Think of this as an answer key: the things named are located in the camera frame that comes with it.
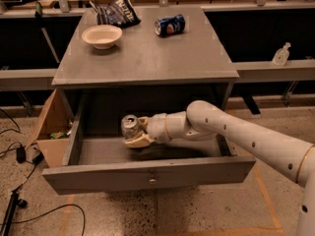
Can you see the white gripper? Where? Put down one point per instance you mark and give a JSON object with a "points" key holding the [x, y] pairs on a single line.
{"points": [[157, 127]]}

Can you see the silver 7up can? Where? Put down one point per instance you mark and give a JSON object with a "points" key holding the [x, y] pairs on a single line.
{"points": [[130, 126]]}

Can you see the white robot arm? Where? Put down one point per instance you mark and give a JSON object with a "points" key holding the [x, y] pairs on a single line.
{"points": [[292, 157]]}

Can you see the brass drawer knob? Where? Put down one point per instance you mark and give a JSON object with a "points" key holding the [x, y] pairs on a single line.
{"points": [[153, 180]]}

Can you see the grey open drawer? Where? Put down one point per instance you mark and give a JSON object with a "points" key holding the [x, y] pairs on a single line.
{"points": [[96, 159]]}

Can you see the blue pepsi can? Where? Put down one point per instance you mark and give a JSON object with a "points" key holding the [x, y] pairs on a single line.
{"points": [[170, 26]]}

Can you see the cardboard box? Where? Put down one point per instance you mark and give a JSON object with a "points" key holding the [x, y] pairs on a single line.
{"points": [[56, 115]]}

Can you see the green item in box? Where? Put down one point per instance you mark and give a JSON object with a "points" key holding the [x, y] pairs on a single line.
{"points": [[58, 135]]}

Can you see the white bowl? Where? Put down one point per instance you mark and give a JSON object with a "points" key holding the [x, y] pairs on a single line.
{"points": [[102, 36]]}

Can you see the blue chip bag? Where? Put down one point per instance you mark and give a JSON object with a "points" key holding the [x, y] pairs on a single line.
{"points": [[119, 13]]}

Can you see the black power adapter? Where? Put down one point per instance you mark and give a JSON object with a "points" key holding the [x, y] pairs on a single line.
{"points": [[20, 154]]}

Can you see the black tool on floor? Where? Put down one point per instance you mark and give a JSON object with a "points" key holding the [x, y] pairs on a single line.
{"points": [[14, 202]]}

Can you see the clear sanitizer bottle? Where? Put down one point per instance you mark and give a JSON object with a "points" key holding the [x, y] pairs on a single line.
{"points": [[281, 55]]}

